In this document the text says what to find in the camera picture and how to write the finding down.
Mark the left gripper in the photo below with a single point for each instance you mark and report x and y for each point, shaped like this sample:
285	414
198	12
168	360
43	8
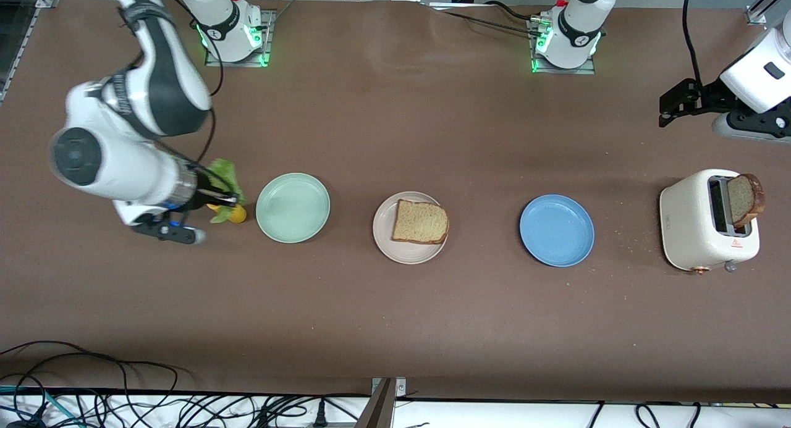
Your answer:
706	96

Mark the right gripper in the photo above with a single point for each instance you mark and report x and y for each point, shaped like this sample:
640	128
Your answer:
204	193

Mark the green lettuce leaf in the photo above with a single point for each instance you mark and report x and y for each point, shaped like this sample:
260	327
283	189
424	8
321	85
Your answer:
225	172

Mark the yellow mustard squeeze bottle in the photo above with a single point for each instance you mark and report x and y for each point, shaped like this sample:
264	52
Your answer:
238	215

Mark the brown bread slice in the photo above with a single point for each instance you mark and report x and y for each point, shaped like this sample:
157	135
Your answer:
744	199
420	221

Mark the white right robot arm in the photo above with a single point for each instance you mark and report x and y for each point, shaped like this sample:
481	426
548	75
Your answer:
154	76

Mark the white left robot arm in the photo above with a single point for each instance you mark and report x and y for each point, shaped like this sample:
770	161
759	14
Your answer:
578	33

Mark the mint green plate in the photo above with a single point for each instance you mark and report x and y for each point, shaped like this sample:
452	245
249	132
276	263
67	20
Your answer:
292	207

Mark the blue plate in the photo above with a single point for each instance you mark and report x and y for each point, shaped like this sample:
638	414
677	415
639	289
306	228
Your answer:
556	230

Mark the beige plate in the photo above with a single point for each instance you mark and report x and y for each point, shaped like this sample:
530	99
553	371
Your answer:
408	254

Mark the cream white toaster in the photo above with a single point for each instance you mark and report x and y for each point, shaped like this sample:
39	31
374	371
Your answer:
686	224

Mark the black power plug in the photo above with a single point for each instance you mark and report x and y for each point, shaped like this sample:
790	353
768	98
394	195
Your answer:
319	412

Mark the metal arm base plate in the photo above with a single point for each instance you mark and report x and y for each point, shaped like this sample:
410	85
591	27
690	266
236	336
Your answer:
270	39
565	71

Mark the metal table bracket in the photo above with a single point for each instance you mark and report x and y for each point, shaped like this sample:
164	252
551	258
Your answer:
380	409

